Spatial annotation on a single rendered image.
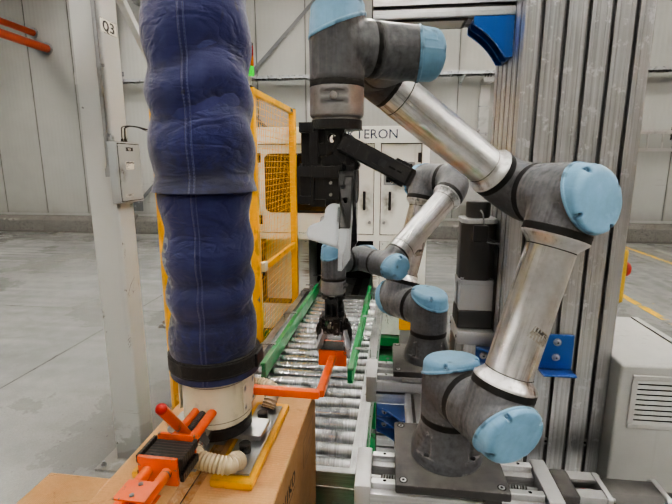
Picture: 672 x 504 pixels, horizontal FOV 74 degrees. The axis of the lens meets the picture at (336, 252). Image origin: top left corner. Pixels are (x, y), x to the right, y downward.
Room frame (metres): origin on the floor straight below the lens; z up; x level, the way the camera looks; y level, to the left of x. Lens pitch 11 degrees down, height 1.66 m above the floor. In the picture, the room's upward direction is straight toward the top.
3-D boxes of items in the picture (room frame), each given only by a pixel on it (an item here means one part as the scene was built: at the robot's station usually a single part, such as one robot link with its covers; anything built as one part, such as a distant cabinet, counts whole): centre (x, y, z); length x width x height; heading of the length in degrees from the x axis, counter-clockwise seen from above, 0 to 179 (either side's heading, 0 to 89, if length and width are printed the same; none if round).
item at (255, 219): (3.23, 0.43, 1.05); 1.17 x 0.10 x 2.10; 172
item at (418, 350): (1.36, -0.30, 1.09); 0.15 x 0.15 x 0.10
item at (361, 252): (1.34, -0.08, 1.37); 0.11 x 0.11 x 0.08; 38
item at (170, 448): (0.81, 0.34, 1.07); 0.10 x 0.08 x 0.06; 82
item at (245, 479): (1.04, 0.21, 0.97); 0.34 x 0.10 x 0.05; 172
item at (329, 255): (1.29, 0.00, 1.38); 0.09 x 0.08 x 0.11; 128
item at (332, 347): (1.31, 0.01, 1.08); 0.09 x 0.08 x 0.05; 82
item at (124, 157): (2.28, 1.06, 1.62); 0.20 x 0.05 x 0.30; 172
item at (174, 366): (1.05, 0.30, 1.19); 0.23 x 0.23 x 0.04
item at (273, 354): (2.96, 0.31, 0.60); 1.60 x 0.10 x 0.09; 172
